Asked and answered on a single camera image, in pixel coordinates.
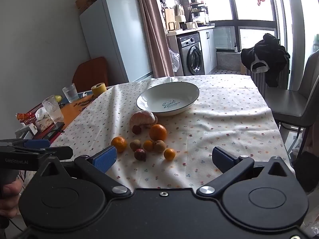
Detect mandarin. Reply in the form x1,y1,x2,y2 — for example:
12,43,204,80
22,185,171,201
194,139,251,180
111,136,128,153

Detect black clothes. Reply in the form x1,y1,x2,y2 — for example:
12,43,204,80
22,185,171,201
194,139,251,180
240,33,291,87

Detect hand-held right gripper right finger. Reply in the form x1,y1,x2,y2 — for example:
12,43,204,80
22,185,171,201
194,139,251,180
196,146,296,201

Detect orange table mat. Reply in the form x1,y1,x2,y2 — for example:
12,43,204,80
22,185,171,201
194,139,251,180
59,92,96,130

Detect clear plastic cup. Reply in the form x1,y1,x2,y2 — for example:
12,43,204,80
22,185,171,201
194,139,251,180
42,95,65,124

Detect white bowl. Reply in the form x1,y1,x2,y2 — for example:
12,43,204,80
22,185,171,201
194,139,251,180
136,82,200,117

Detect cardboard box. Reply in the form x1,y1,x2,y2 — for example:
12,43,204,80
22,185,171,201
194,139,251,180
75,0,93,14

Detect pink curtain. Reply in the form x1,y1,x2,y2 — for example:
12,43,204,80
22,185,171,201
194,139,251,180
133,0,175,78

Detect yellow tape roll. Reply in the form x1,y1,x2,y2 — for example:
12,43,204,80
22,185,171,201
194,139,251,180
91,82,108,97

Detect orange chair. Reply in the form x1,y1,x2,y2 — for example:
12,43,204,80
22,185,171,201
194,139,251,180
72,57,109,92

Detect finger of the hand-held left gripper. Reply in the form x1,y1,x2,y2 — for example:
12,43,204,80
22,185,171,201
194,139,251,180
37,146,73,160
11,139,51,150

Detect large orange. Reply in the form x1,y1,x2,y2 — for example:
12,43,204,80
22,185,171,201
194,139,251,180
149,124,167,141

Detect grey chair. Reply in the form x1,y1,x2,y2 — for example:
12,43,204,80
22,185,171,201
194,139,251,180
264,50,319,155

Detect wooden cutting board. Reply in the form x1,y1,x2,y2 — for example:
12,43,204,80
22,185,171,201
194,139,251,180
164,8,176,24

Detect grey washing machine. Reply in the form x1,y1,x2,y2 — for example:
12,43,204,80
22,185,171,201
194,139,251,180
177,33,205,76

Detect tissue pack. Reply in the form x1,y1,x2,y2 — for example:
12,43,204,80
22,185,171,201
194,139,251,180
35,113,54,131

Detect clear plastic bag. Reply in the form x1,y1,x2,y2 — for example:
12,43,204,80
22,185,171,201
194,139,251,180
169,48,180,72

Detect floral tablecloth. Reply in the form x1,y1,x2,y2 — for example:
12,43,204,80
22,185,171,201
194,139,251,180
50,74,296,190

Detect small white box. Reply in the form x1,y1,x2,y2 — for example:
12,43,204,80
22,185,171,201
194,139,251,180
15,126,38,139

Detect person's left hand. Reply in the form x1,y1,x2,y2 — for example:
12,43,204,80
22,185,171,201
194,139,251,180
0,179,25,217

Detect black phone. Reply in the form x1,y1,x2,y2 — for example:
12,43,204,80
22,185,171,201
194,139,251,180
37,122,65,140

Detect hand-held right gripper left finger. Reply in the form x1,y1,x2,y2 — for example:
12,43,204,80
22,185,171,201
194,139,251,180
31,146,131,200

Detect black kitchen shelf rack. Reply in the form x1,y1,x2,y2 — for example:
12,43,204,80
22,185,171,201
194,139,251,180
189,2,210,27

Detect peeled pomelo piece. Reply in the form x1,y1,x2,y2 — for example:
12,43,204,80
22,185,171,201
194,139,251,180
129,110,158,129

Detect ribbed drinking glass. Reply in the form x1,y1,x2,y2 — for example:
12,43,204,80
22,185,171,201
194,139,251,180
62,83,78,103

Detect white refrigerator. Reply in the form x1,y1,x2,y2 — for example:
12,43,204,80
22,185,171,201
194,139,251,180
79,0,154,83

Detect red snack packet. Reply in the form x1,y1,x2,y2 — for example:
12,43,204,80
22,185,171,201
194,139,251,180
16,103,45,125

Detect white kitchen cabinet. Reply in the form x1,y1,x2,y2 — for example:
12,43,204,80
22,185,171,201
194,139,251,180
199,28,218,74

